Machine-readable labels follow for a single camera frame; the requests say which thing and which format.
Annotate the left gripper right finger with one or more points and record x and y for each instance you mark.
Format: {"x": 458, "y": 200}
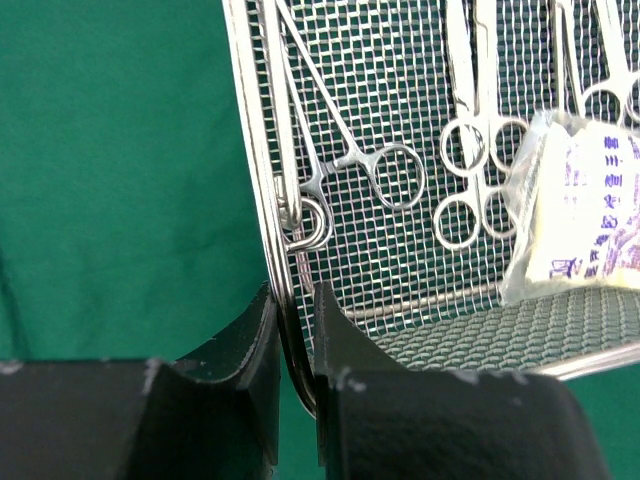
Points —
{"x": 379, "y": 420}

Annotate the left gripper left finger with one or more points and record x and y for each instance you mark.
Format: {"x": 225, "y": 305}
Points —
{"x": 211, "y": 414}

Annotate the green surgical drape cloth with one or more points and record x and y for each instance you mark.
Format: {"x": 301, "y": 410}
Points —
{"x": 128, "y": 223}

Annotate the metal mesh instrument tray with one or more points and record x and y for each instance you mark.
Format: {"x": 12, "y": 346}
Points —
{"x": 384, "y": 64}

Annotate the clear packet with sutures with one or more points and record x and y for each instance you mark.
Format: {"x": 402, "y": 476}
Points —
{"x": 573, "y": 197}

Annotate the steel forceps left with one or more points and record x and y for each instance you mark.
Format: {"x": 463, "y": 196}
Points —
{"x": 293, "y": 195}

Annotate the steel forceps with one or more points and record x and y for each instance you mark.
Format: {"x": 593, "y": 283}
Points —
{"x": 469, "y": 141}
{"x": 293, "y": 195}

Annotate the steel forceps middle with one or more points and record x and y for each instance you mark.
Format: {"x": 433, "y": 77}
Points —
{"x": 469, "y": 141}

